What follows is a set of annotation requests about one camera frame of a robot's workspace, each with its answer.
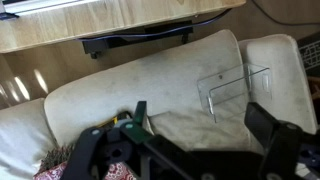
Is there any yellow black flashlight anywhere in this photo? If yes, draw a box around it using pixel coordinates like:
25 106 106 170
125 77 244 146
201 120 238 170
98 111 134 129

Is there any clear acrylic box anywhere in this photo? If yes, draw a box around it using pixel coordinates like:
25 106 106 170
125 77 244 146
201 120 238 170
196 63 272 124

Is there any beige sofa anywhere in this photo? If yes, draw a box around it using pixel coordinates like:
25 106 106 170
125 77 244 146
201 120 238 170
0 29 319 180

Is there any maroon patterned fleece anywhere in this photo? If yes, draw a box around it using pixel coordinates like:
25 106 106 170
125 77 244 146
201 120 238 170
33 144 138 180

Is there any dark patterned rug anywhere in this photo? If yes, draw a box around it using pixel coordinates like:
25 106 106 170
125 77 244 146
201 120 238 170
296 31 320 78

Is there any aluminium rail frame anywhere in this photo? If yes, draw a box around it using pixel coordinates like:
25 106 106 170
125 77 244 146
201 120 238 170
0 0 84 19

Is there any light wooden table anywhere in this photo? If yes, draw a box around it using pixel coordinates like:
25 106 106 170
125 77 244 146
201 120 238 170
0 0 247 54

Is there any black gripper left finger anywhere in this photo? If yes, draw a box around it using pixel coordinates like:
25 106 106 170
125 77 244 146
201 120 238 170
61 100 201 180

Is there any black table frame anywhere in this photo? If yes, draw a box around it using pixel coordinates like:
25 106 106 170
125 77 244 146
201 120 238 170
81 20 194 60

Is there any thin black floor cable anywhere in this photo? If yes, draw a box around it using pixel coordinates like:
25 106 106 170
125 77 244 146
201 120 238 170
251 0 320 27

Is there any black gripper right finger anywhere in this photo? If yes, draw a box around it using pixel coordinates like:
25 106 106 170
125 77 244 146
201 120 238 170
244 101 320 180

